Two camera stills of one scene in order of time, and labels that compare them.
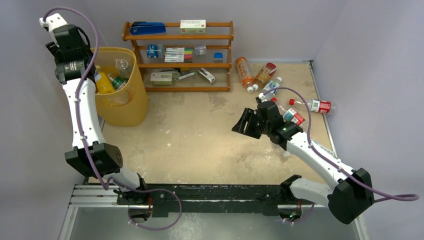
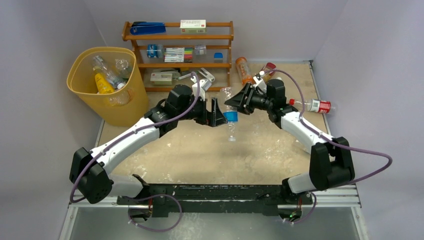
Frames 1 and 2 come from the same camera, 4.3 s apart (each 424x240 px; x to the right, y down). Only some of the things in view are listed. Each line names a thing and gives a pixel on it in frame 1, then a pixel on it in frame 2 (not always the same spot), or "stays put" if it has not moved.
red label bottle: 317,106 stays put
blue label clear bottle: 286,154 to 230,113
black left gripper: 56,48 to 216,119
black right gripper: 255,122 to 247,99
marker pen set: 178,53 stays put
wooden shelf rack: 183,57 stays put
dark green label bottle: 125,71 stays put
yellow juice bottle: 103,84 stays put
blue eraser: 218,57 stays put
